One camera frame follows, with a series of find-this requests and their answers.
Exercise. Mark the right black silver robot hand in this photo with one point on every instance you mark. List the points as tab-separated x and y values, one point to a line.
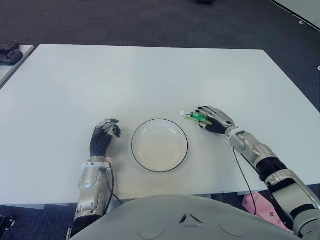
220	120

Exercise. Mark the white plate black rim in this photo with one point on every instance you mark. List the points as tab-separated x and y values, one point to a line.
160	146

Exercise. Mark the black game controller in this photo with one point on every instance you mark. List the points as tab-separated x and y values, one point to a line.
8	45
11	57

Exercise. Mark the green toothpaste tube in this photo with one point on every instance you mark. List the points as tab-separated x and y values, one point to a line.
193	115

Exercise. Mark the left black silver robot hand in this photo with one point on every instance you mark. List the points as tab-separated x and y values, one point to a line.
98	145

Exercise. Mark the small white side table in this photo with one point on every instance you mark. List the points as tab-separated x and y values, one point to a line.
17	61

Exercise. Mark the black caster wheel base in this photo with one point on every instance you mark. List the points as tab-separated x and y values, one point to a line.
6	221

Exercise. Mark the grey robot torso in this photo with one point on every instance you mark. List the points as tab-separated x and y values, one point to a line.
175	220

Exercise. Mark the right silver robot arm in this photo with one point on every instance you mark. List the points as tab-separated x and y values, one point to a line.
287	195

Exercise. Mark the pink flat box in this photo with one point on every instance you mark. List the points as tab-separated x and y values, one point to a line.
260	207

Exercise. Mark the large white neighbouring table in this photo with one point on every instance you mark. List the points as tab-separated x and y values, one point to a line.
302	10

